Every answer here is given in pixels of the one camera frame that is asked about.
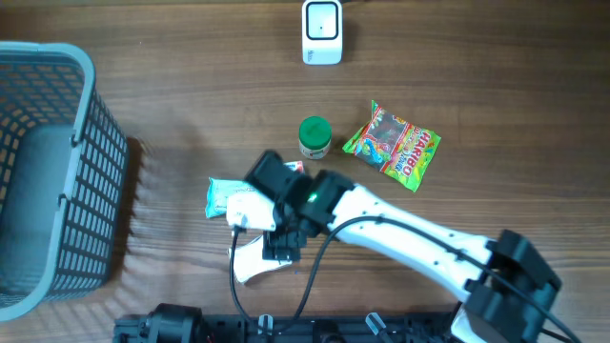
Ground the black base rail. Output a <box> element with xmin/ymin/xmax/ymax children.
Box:
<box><xmin>112</xmin><ymin>303</ymin><xmax>456</xmax><ymax>343</ymax></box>

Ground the teal wet wipes pack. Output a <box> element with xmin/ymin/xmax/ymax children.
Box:
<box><xmin>205</xmin><ymin>177</ymin><xmax>256</xmax><ymax>218</ymax></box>

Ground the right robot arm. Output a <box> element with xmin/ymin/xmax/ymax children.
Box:
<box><xmin>245</xmin><ymin>151</ymin><xmax>561</xmax><ymax>342</ymax></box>

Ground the Haribo gummy candy bag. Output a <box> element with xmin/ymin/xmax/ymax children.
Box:
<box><xmin>342</xmin><ymin>100</ymin><xmax>441</xmax><ymax>192</ymax></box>

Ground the grey plastic basket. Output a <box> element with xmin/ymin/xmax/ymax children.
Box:
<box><xmin>1</xmin><ymin>41</ymin><xmax>129</xmax><ymax>321</ymax></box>

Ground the small red tissue pack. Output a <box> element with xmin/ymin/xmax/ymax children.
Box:
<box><xmin>284</xmin><ymin>161</ymin><xmax>305</xmax><ymax>173</ymax></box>

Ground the green lid jar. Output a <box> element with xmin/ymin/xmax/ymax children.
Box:
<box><xmin>298</xmin><ymin>116</ymin><xmax>332</xmax><ymax>159</ymax></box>

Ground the white barcode scanner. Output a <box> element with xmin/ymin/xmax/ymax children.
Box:
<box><xmin>301</xmin><ymin>0</ymin><xmax>343</xmax><ymax>66</ymax></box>

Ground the white cardboard box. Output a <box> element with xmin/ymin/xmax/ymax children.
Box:
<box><xmin>234</xmin><ymin>235</ymin><xmax>293</xmax><ymax>284</ymax></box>

